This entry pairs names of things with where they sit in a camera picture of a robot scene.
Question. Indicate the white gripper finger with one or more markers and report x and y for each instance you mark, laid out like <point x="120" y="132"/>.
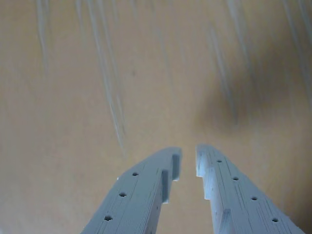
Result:
<point x="234" y="202"/>
<point x="139" y="195"/>

